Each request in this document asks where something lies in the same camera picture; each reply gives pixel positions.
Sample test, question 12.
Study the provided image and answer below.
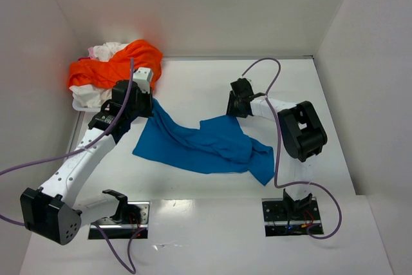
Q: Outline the orange t shirt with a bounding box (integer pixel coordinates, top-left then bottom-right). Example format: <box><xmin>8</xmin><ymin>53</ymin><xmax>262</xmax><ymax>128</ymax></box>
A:
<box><xmin>68</xmin><ymin>39</ymin><xmax>163</xmax><ymax>89</ymax></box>

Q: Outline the white t shirt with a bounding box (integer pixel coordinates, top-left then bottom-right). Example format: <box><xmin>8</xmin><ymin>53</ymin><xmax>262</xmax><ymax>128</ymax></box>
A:
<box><xmin>69</xmin><ymin>42</ymin><xmax>127</xmax><ymax>108</ymax></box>

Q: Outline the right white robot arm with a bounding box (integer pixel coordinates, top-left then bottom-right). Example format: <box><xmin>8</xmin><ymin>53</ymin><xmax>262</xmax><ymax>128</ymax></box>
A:
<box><xmin>227</xmin><ymin>78</ymin><xmax>328</xmax><ymax>214</ymax></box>

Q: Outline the blue t shirt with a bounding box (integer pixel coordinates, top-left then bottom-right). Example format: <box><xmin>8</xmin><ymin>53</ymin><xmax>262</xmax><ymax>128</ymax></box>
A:
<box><xmin>132</xmin><ymin>100</ymin><xmax>274</xmax><ymax>185</ymax></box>

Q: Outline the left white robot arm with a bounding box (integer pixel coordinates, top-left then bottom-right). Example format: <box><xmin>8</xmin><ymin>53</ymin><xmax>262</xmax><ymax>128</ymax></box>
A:
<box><xmin>20</xmin><ymin>78</ymin><xmax>153</xmax><ymax>245</ymax></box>

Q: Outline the white plastic basket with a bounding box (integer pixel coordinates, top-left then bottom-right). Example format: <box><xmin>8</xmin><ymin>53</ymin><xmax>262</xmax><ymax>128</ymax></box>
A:
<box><xmin>72</xmin><ymin>99</ymin><xmax>100</xmax><ymax>113</ymax></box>

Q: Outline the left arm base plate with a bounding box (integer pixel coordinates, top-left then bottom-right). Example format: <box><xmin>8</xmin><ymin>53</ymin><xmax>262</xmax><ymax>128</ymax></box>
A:
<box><xmin>97</xmin><ymin>201</ymin><xmax>151</xmax><ymax>240</ymax></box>

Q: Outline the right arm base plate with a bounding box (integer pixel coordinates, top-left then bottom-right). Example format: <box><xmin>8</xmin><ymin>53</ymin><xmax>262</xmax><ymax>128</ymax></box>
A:
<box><xmin>261</xmin><ymin>198</ymin><xmax>324</xmax><ymax>237</ymax></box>

